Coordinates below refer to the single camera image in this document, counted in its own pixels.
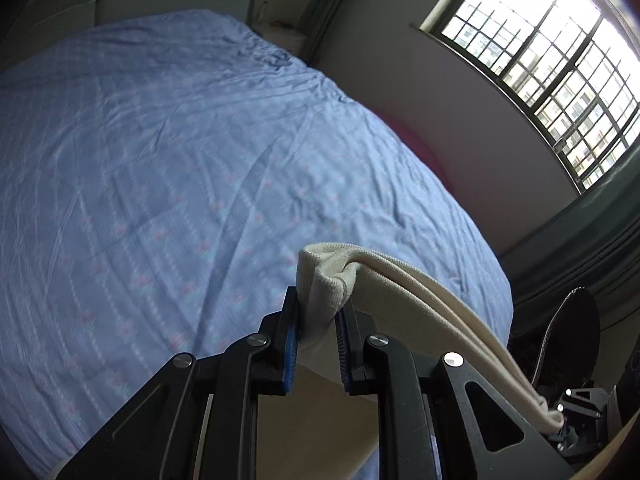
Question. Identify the white nightstand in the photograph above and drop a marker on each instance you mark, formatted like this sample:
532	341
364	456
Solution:
287	37

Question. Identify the green curtain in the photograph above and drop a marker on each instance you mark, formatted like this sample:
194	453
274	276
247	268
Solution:
575	240
340	5

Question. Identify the cream pants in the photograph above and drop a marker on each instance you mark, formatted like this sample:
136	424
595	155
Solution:
400	290

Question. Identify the blue checked blanket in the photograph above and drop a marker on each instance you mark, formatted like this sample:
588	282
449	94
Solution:
175	160

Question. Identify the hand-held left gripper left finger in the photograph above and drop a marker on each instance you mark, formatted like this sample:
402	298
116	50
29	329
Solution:
290	355

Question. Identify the barred window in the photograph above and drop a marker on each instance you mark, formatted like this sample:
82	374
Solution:
550	60

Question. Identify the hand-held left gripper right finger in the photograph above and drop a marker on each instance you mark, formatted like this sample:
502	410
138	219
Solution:
344	360

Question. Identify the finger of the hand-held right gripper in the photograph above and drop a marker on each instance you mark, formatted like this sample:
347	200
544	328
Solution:
577	442
582	399

